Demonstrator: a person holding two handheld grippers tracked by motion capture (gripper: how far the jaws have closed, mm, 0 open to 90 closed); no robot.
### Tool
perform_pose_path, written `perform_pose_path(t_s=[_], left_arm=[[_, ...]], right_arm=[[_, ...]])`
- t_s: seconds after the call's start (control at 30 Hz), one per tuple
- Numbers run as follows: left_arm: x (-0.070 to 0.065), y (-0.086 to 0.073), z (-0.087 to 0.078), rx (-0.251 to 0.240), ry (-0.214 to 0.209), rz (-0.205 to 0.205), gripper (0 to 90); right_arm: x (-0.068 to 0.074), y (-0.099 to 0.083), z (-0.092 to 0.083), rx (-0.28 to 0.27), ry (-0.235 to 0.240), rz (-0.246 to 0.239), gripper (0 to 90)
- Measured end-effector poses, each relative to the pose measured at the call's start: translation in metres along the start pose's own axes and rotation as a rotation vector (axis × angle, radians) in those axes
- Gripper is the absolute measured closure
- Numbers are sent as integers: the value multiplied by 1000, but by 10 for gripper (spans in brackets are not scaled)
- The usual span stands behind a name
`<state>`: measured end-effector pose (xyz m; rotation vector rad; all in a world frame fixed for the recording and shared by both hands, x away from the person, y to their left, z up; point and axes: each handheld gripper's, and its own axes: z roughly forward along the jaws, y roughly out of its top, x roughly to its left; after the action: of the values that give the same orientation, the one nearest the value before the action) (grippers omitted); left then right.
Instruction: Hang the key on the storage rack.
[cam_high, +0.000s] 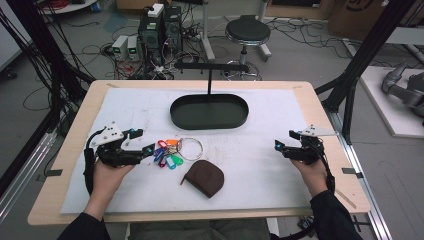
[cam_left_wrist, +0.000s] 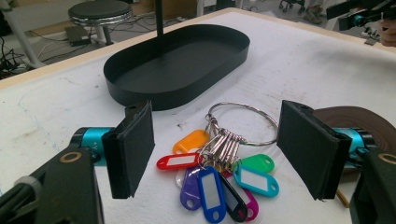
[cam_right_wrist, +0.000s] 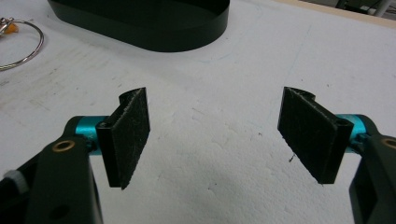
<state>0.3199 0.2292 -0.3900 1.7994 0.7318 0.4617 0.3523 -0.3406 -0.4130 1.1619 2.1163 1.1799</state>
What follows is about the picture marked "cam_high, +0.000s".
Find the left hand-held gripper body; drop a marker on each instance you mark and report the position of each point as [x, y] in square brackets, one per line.
[113, 156]

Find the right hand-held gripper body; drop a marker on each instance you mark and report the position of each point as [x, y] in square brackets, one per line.
[303, 151]

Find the brown zip pouch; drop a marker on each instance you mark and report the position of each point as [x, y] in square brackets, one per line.
[205, 178]

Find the black oval tray with hanger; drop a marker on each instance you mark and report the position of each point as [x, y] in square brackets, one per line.
[208, 113]

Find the person's left hand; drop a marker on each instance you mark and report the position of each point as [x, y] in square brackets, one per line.
[108, 180]

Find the person's right hand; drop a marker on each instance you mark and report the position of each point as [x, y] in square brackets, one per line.
[311, 178]

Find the white table mat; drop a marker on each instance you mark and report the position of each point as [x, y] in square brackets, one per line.
[233, 173]

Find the grey power supply unit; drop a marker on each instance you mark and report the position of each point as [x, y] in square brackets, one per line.
[133, 47]
[120, 46]

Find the white platform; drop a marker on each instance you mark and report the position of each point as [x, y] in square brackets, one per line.
[390, 113]

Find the black computer tower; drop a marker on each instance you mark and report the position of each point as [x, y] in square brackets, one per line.
[172, 30]
[150, 36]

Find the black round stool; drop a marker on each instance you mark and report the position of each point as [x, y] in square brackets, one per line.
[248, 31]

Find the white desk leg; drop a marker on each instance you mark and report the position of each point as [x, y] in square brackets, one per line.
[207, 33]

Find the white adapter box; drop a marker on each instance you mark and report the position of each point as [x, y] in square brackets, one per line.
[156, 10]

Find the cardboard box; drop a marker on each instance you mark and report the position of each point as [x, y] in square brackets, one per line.
[356, 16]

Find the aluminium rail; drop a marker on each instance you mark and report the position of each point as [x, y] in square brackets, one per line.
[366, 186]
[23, 173]

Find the black metal frame post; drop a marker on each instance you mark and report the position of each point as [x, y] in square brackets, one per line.
[363, 56]

